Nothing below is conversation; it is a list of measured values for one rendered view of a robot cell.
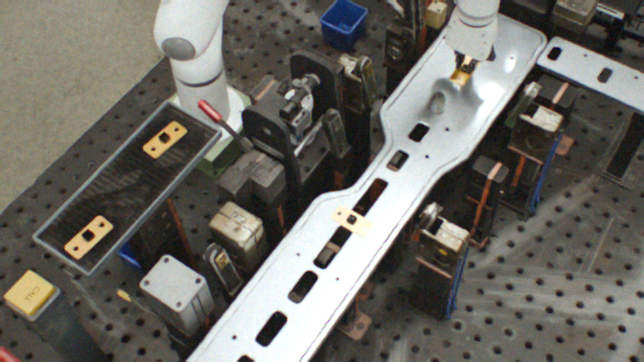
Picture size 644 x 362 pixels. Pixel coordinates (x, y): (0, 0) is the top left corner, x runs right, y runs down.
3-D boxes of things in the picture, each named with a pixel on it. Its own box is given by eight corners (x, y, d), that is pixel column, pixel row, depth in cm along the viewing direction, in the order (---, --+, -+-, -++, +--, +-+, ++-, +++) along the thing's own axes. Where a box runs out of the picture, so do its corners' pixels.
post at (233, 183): (256, 282, 184) (234, 193, 150) (239, 271, 185) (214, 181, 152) (268, 265, 186) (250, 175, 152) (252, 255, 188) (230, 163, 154)
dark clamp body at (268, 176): (285, 283, 184) (270, 200, 151) (240, 256, 188) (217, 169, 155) (310, 249, 188) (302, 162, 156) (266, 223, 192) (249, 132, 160)
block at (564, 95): (541, 183, 196) (568, 115, 172) (501, 162, 199) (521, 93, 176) (559, 156, 200) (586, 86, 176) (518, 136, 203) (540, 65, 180)
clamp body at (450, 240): (443, 332, 176) (461, 264, 146) (396, 304, 180) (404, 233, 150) (463, 301, 180) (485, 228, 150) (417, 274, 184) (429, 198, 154)
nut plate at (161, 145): (155, 159, 147) (154, 155, 146) (142, 148, 149) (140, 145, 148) (188, 131, 151) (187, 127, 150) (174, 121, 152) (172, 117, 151)
